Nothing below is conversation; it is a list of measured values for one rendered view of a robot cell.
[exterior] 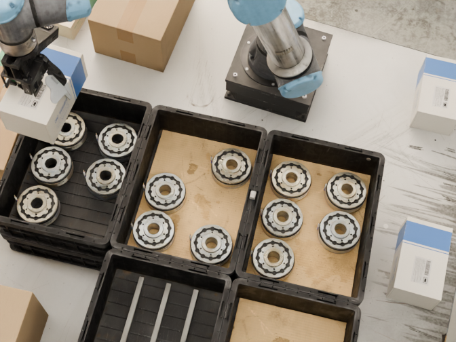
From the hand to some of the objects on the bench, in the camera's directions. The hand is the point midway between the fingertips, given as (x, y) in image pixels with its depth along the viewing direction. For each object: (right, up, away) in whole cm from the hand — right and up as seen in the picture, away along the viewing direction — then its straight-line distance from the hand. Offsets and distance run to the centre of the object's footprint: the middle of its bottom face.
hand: (43, 87), depth 170 cm
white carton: (+103, +1, +50) cm, 115 cm away
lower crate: (+4, -26, +33) cm, 42 cm away
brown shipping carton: (+17, +26, +59) cm, 67 cm away
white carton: (+92, -45, +27) cm, 106 cm away
